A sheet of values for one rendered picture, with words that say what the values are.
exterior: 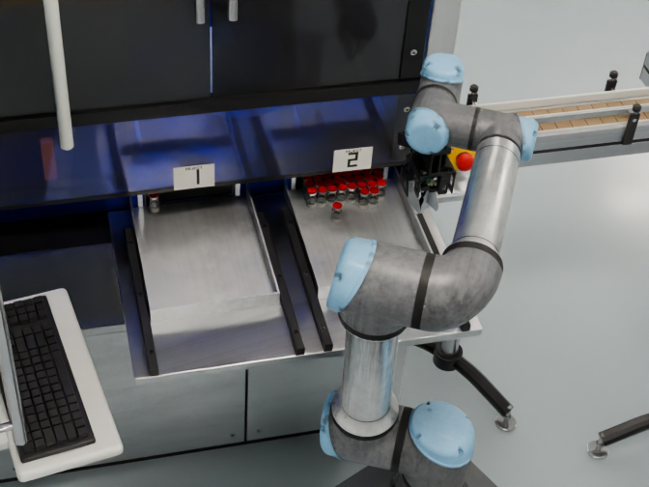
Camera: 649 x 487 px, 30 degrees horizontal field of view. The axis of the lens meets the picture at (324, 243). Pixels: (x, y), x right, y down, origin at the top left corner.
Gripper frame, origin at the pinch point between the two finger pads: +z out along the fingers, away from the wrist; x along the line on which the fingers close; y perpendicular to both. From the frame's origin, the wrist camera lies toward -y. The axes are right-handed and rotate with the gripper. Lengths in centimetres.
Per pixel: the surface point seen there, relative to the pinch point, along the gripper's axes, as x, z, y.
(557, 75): 125, 107, -177
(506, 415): 45, 104, -23
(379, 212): 0.3, 20.9, -21.9
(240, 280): -33.7, 21.2, -6.9
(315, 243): -15.9, 21.0, -14.9
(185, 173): -41.8, 6.0, -24.8
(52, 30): -66, -36, -18
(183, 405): -44, 81, -26
